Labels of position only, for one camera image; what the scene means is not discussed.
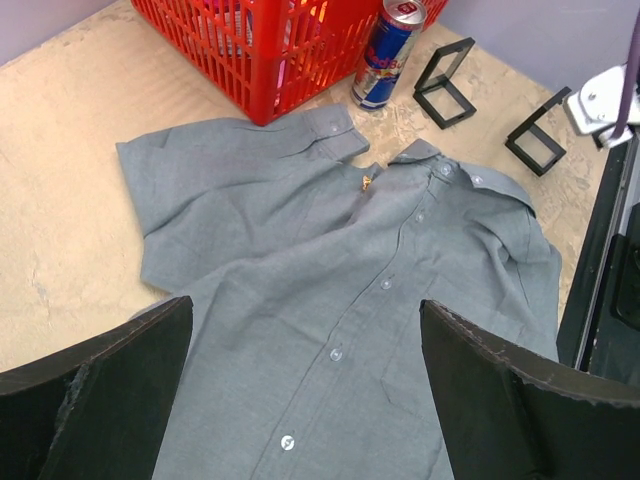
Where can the grey button-up shirt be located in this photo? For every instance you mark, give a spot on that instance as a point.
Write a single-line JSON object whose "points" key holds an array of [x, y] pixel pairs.
{"points": [[305, 360]]}

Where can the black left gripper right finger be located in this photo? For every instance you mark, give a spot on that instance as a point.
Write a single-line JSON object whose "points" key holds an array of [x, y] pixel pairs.
{"points": [[508, 413]]}

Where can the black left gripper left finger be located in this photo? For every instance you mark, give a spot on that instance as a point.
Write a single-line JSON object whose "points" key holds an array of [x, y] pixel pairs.
{"points": [[98, 409]]}

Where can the gold brooch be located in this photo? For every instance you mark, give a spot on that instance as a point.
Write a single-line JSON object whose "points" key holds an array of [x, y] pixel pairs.
{"points": [[366, 182]]}

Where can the red plastic shopping basket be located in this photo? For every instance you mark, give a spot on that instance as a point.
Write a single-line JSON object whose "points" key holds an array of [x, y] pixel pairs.
{"points": [[269, 57]]}

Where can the black rectangular frame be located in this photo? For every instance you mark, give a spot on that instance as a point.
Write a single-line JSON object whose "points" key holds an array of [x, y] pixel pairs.
{"points": [[437, 76]]}

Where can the black open box frame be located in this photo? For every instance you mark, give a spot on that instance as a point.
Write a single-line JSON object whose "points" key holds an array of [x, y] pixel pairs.
{"points": [[530, 127]]}

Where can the blue silver drink can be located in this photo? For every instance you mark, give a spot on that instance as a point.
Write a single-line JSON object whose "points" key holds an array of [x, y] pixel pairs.
{"points": [[392, 39]]}

